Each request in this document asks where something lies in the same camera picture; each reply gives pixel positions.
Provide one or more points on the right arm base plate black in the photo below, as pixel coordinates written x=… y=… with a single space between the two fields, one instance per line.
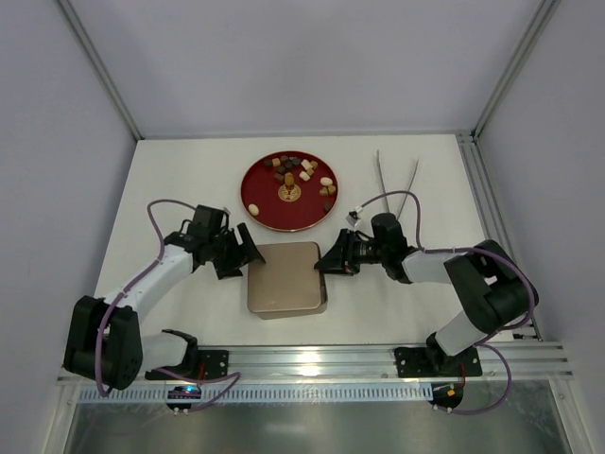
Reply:
x=425 y=362

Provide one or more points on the right round mount black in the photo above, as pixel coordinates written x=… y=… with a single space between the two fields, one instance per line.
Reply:
x=446 y=396

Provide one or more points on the aluminium rail right side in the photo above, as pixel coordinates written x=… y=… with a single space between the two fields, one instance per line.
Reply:
x=483 y=189

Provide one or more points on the aluminium rail front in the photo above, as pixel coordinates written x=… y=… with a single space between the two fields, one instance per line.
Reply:
x=526 y=360

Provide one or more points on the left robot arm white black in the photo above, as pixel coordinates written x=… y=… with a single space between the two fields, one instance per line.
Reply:
x=105 y=343

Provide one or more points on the aluminium rail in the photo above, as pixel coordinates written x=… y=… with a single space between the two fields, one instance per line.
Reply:
x=483 y=189
x=526 y=360

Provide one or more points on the metal tongs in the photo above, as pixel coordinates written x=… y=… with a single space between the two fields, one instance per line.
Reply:
x=389 y=181

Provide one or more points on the gold tin lid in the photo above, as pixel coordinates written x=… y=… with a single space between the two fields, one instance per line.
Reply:
x=286 y=262

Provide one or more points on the left round mount black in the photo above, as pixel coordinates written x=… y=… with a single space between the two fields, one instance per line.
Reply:
x=180 y=399

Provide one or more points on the aluminium frame post right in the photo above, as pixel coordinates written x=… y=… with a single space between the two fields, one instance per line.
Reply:
x=536 y=26

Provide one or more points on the aluminium frame post left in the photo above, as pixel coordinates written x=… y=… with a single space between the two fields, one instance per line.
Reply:
x=87 y=46

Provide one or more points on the round red tray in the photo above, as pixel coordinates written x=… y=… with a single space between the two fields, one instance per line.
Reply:
x=289 y=209

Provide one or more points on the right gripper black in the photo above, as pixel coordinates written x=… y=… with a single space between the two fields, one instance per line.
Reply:
x=352 y=252

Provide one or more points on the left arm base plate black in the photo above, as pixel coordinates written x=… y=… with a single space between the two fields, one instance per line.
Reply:
x=208 y=365

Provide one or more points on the perforated cable duct strip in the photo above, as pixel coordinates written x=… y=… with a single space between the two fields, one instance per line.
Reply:
x=247 y=392

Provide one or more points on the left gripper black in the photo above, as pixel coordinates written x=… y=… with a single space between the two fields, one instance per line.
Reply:
x=229 y=255

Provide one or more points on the gold square tin box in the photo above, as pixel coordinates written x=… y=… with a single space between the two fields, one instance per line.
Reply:
x=292 y=299

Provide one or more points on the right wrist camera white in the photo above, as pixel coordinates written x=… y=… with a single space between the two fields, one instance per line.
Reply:
x=353 y=218

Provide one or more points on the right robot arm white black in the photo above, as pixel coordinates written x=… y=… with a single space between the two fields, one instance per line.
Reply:
x=491 y=290

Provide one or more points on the aluminium frame post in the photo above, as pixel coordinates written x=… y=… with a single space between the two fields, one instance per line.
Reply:
x=87 y=46
x=536 y=26

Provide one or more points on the tan barrel chocolate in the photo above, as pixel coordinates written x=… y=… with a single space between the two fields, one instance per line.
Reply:
x=289 y=180

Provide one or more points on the round mount black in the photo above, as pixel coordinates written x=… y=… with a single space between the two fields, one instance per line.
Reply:
x=180 y=399
x=446 y=396

